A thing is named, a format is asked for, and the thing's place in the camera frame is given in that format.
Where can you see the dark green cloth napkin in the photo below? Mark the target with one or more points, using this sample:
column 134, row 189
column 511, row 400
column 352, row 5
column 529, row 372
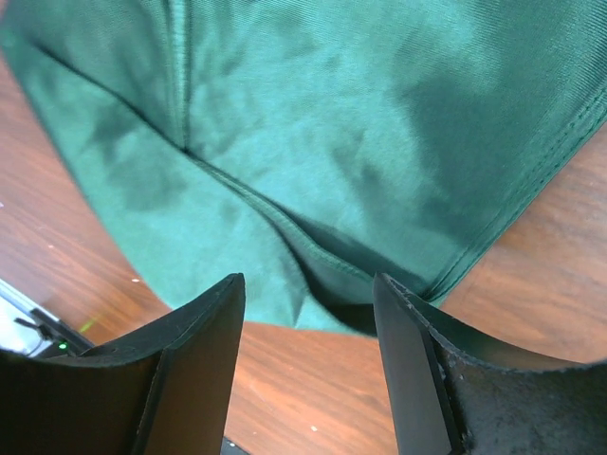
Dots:
column 310, row 144

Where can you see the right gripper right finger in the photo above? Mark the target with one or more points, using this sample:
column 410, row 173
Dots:
column 456, row 390

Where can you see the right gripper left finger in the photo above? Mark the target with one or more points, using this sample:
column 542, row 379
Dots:
column 163, row 388

